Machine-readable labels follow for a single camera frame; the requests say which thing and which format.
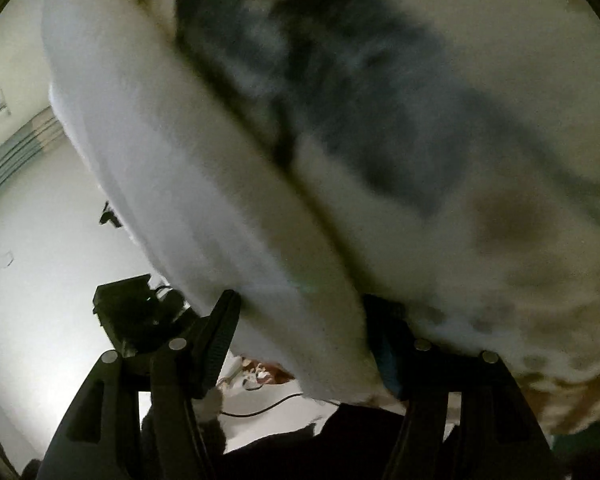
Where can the white knit sweater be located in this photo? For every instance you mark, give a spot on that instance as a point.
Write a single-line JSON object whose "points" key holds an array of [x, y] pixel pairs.
{"points": [[180, 185]]}

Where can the floral bedsheet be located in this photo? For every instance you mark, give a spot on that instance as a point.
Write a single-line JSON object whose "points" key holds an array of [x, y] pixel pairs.
{"points": [[530, 110]]}

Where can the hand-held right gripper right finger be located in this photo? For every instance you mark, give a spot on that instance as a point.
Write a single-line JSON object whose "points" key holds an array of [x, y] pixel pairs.
{"points": [[386, 362]]}

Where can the wall switch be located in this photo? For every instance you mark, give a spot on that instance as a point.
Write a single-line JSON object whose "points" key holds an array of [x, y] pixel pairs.
{"points": [[7, 259]]}

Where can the grey-green curtain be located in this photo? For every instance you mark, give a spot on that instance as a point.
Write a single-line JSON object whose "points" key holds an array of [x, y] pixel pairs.
{"points": [[15, 160]]}

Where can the person's black pants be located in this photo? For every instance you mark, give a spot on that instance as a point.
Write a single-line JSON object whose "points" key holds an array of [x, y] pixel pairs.
{"points": [[305, 450]]}

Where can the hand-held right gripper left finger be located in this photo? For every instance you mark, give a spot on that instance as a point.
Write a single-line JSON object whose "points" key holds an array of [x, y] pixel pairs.
{"points": [[219, 342]]}

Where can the white and red floor items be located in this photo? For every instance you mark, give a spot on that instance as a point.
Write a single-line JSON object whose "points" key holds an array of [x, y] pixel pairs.
{"points": [[265, 372]]}

